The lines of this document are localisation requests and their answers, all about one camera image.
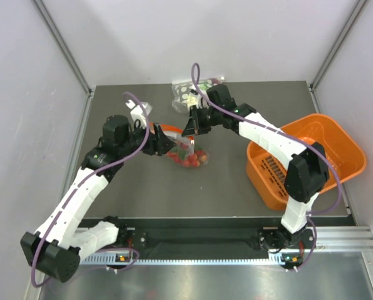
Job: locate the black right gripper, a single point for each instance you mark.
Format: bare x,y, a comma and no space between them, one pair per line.
194,124

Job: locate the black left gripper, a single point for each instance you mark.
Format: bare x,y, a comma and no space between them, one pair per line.
158,144

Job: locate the fake red berry bunch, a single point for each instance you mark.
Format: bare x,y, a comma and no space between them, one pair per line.
188,156

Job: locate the clear orange-zip bag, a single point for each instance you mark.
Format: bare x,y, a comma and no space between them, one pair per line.
180,139

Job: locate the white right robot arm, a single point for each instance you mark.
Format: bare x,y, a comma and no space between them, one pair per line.
248,123

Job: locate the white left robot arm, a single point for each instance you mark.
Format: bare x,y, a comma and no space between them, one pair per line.
55,248

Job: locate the clear bag with dotted item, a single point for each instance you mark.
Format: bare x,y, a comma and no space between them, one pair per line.
184,92

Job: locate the orange plastic basket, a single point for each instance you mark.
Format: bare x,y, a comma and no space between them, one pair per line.
306,172

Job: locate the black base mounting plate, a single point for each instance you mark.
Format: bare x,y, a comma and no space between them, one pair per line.
209,237

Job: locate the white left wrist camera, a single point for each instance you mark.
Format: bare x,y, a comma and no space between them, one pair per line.
139,112

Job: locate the grey slotted cable duct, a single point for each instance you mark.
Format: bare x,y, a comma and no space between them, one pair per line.
125,258

